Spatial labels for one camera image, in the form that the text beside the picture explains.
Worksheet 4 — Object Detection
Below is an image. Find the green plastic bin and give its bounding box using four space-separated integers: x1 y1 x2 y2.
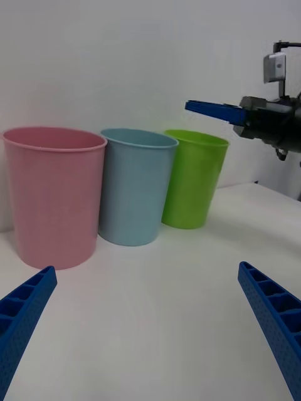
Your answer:
161 129 231 230

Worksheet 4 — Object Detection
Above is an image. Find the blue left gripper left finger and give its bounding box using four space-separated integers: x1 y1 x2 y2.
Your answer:
0 265 58 401

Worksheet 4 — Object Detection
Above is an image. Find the black right camera cable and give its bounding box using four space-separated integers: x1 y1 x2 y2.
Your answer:
273 39 301 54

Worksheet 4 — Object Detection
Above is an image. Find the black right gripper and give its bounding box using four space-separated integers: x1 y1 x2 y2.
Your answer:
184 96 294 148

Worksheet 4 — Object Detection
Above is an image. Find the pale blue plastic bin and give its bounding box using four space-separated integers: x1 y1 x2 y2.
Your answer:
97 127 180 247

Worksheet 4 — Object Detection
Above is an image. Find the pink plastic bin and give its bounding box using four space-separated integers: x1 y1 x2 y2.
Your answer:
1 126 108 271

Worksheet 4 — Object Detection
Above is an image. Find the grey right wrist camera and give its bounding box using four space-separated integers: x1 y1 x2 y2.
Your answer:
262 51 287 101

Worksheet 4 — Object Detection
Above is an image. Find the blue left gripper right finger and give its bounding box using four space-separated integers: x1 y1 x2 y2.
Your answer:
236 261 301 401

